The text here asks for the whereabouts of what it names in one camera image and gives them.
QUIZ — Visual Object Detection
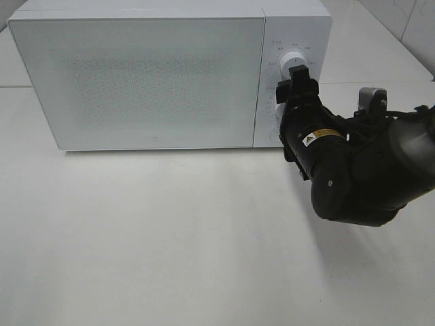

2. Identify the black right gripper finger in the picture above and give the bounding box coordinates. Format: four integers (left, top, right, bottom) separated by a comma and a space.
289, 66, 314, 88

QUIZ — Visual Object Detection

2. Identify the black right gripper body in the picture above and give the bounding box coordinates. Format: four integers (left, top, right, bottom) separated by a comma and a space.
276, 79, 343, 180

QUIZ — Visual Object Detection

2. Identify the white dial knob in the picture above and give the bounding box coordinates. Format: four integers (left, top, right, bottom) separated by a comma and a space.
274, 103, 285, 119
279, 48, 308, 80

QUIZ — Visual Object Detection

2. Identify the round white door button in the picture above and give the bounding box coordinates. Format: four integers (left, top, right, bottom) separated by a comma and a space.
269, 128, 281, 143

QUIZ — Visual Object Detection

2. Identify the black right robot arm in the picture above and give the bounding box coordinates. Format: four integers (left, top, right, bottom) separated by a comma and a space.
275, 65, 434, 227

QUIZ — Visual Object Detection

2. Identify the white microwave oven body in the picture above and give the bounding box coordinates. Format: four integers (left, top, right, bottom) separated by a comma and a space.
7, 1, 332, 150

